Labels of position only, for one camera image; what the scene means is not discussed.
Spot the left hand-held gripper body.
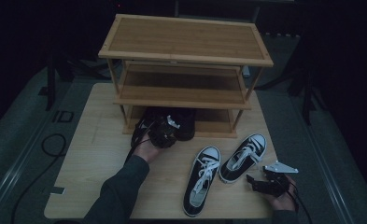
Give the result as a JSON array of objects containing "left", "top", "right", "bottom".
[{"left": 148, "top": 115, "right": 181, "bottom": 148}]

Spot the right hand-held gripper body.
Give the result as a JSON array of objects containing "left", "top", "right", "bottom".
[{"left": 262, "top": 161, "right": 299, "bottom": 197}]

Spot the black leather shoe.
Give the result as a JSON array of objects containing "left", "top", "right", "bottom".
[
  {"left": 170, "top": 107, "right": 197, "bottom": 142},
  {"left": 131, "top": 106, "right": 170, "bottom": 147}
]

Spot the black white canvas sneaker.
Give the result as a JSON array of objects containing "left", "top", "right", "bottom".
[
  {"left": 219, "top": 133, "right": 268, "bottom": 185},
  {"left": 182, "top": 145, "right": 222, "bottom": 218}
]

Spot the wooden shoe rack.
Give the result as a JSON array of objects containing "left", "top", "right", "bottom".
[{"left": 97, "top": 13, "right": 275, "bottom": 139}]

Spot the person's right hand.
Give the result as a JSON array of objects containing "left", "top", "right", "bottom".
[{"left": 263, "top": 175, "right": 299, "bottom": 213}]

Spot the person's left hand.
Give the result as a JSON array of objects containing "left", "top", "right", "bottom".
[{"left": 134, "top": 133, "right": 164, "bottom": 164}]

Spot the black metal stand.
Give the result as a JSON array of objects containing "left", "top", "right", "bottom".
[{"left": 45, "top": 54, "right": 58, "bottom": 112}]

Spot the left hand-held gripper cable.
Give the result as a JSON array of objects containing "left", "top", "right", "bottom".
[{"left": 124, "top": 119, "right": 158, "bottom": 165}]

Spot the hand-held gripper cable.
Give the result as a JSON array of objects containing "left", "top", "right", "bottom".
[
  {"left": 124, "top": 119, "right": 158, "bottom": 165},
  {"left": 283, "top": 181, "right": 314, "bottom": 224}
]

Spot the right hand-held gripper cable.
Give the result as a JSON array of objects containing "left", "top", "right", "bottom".
[{"left": 283, "top": 181, "right": 314, "bottom": 224}]

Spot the black looped floor cable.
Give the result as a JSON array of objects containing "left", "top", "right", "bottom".
[{"left": 10, "top": 133, "right": 68, "bottom": 224}]

